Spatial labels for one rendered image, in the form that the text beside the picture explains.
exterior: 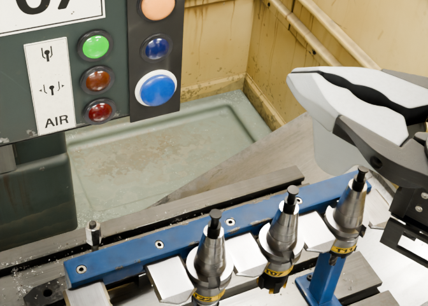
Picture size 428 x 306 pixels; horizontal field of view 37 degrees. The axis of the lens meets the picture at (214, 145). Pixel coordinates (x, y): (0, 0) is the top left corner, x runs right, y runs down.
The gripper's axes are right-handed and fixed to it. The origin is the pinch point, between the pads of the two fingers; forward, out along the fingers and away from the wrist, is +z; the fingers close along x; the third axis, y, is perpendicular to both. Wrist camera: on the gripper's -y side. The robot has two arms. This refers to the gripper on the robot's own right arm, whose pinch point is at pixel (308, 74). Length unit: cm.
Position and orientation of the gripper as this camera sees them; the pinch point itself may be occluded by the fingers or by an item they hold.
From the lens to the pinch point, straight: 42.4
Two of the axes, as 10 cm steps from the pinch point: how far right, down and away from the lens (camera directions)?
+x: 5.8, -5.3, 6.2
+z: -8.1, -4.5, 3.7
